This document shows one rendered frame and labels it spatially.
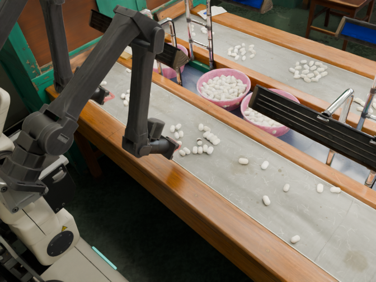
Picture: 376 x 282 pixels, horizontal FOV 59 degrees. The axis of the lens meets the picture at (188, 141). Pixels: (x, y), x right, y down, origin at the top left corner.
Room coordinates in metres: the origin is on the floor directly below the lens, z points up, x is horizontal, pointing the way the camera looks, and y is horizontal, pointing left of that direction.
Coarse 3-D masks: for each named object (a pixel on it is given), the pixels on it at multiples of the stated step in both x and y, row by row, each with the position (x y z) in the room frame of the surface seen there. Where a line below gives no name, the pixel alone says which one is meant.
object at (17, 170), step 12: (12, 156) 0.56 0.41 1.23; (24, 156) 0.55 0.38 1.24; (36, 156) 0.55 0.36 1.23; (0, 168) 0.54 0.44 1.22; (12, 168) 0.52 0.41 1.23; (24, 168) 0.53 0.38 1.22; (36, 168) 0.54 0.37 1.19; (12, 180) 0.50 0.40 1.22; (24, 180) 0.51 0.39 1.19; (36, 180) 0.53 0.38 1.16
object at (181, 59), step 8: (96, 16) 1.55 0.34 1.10; (104, 16) 1.51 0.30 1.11; (88, 24) 1.58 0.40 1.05; (96, 24) 1.53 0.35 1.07; (104, 24) 1.49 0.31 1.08; (104, 32) 1.47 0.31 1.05; (168, 48) 1.16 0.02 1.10; (176, 48) 1.14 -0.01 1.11; (160, 56) 1.17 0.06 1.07; (168, 56) 1.14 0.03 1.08; (176, 56) 1.12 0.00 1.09; (184, 56) 1.13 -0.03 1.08; (168, 64) 1.13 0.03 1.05; (176, 64) 1.11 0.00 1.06; (184, 64) 1.13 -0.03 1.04
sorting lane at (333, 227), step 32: (160, 96) 1.34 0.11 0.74; (192, 128) 1.08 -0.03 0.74; (224, 128) 1.05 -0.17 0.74; (192, 160) 0.89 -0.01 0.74; (224, 160) 0.87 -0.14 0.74; (256, 160) 0.84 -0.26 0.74; (288, 160) 0.82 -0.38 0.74; (224, 192) 0.71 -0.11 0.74; (256, 192) 0.69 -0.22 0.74; (288, 192) 0.67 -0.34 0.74; (320, 192) 0.65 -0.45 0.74; (288, 224) 0.55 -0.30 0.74; (320, 224) 0.53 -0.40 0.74; (352, 224) 0.52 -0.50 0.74; (320, 256) 0.43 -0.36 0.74; (352, 256) 0.41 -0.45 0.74
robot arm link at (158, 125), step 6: (150, 120) 0.85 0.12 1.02; (156, 120) 0.86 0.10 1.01; (150, 126) 0.83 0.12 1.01; (156, 126) 0.84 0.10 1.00; (162, 126) 0.84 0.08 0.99; (150, 132) 0.82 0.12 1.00; (156, 132) 0.83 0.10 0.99; (150, 138) 0.80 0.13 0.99; (156, 138) 0.82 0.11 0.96; (138, 150) 0.75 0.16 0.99; (144, 150) 0.76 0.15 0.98; (150, 150) 0.78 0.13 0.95
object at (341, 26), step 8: (344, 16) 1.20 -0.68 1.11; (344, 24) 1.18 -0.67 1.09; (352, 24) 1.16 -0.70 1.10; (360, 24) 1.14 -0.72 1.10; (368, 24) 1.12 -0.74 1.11; (336, 32) 1.18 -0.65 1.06; (344, 32) 1.16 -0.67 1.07; (352, 32) 1.14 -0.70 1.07; (360, 32) 1.12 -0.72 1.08; (368, 32) 1.10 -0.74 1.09; (352, 40) 1.12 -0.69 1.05; (360, 40) 1.10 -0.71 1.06; (368, 40) 1.08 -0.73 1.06
